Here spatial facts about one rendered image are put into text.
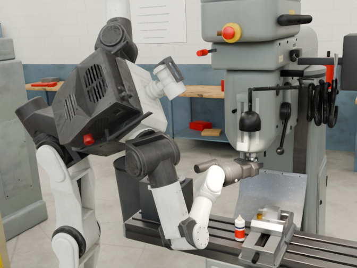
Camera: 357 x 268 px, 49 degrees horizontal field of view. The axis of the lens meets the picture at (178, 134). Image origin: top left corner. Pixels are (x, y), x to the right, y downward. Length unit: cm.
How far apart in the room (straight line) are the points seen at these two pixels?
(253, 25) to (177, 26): 509
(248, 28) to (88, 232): 94
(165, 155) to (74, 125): 30
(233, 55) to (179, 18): 495
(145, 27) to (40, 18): 233
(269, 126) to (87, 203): 76
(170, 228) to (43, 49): 709
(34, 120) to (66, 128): 21
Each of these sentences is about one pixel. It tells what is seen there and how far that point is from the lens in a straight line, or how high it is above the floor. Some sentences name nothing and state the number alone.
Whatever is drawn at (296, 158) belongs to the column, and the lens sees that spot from 193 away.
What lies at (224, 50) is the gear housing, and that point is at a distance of 139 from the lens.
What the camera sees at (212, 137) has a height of 23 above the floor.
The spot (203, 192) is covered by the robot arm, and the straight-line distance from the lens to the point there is 135.
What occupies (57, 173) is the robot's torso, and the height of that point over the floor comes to 131.
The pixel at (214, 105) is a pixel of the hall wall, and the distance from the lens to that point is 619.
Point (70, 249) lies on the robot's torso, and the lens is 155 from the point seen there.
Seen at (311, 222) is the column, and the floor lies 83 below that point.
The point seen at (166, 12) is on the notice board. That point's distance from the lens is 642.
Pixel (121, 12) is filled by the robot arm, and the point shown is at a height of 184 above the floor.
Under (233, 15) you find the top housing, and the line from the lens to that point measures 128.
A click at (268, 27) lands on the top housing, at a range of 126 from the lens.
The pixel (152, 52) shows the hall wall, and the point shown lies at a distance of 658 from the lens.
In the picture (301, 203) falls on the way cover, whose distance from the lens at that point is 194.
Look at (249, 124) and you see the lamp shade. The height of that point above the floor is 147.
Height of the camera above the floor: 179
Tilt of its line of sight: 15 degrees down
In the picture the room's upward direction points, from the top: 3 degrees counter-clockwise
